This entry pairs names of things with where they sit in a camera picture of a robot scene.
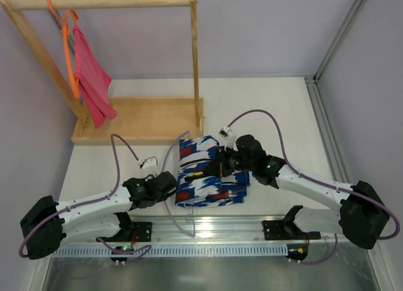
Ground blue patterned trousers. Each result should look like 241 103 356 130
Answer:
175 135 251 208

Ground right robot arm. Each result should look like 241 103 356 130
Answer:
203 135 390 249

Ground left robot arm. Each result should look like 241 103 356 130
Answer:
19 171 178 260

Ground orange plastic hanger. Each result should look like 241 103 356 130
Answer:
46 0 81 99

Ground wooden clothes rack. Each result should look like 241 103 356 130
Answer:
1 0 203 146

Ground pink cloth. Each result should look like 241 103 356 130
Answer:
73 26 117 129

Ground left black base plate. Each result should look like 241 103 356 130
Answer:
132 222 152 243

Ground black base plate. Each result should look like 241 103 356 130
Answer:
132 222 152 243
261 220 321 241

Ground aluminium mounting rail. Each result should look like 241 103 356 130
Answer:
61 214 347 246

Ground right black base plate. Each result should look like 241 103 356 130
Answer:
261 220 321 241

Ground aluminium corner frame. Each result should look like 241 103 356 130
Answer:
304 0 368 182

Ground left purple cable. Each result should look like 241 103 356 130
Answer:
18 133 158 266

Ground purple cable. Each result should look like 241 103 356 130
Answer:
18 133 158 266
226 110 399 266

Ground slotted cable duct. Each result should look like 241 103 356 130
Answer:
52 243 288 258

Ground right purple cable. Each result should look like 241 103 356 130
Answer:
226 110 399 266

